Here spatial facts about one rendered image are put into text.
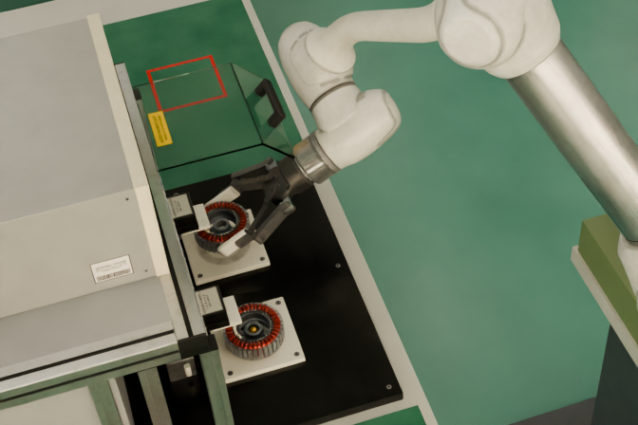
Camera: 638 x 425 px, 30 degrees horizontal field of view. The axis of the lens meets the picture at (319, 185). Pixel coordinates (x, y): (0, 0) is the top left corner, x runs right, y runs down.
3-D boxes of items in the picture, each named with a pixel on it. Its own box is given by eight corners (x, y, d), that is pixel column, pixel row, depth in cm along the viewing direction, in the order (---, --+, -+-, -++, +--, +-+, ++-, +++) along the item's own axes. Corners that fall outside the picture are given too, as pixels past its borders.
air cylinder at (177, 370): (188, 342, 222) (184, 324, 218) (197, 374, 217) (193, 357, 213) (161, 350, 221) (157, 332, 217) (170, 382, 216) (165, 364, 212)
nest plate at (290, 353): (283, 300, 228) (282, 296, 227) (305, 360, 218) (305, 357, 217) (207, 321, 225) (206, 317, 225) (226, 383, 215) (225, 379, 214)
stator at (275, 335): (276, 306, 225) (274, 294, 223) (291, 352, 218) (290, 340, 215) (218, 322, 224) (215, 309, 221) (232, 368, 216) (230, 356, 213)
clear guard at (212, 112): (261, 78, 237) (258, 55, 233) (295, 158, 221) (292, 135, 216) (101, 119, 232) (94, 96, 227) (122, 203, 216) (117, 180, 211)
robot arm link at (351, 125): (351, 175, 230) (318, 120, 234) (417, 129, 227) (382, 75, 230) (332, 169, 220) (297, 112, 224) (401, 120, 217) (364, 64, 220)
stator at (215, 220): (243, 206, 239) (241, 194, 236) (256, 246, 232) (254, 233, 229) (189, 220, 238) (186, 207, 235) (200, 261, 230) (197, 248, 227)
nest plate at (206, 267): (251, 212, 244) (250, 208, 243) (270, 265, 234) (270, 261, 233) (179, 231, 242) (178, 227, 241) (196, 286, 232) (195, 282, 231)
